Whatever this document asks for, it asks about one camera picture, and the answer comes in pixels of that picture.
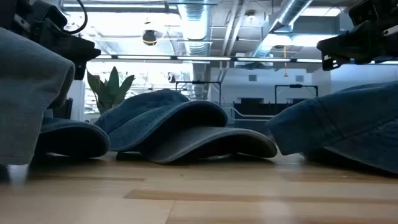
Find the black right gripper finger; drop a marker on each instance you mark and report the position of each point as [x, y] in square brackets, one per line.
[330, 63]
[357, 43]

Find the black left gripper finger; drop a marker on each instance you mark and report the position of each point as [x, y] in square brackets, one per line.
[71, 46]

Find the yellow hanging cone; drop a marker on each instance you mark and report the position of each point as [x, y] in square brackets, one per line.
[285, 74]

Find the green snake plant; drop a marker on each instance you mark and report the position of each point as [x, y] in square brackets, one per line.
[112, 90]

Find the black box cabinet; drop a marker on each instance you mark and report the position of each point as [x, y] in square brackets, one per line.
[63, 109]

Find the long ceiling light strip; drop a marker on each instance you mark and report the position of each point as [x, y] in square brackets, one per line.
[202, 58]

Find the silver smooth ventilation duct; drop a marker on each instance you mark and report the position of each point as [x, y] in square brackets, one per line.
[289, 14]

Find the black dome ceiling camera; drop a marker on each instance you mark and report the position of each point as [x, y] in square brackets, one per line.
[149, 38]

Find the silver corrugated ventilation duct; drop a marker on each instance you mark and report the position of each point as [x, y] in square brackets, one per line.
[196, 28]

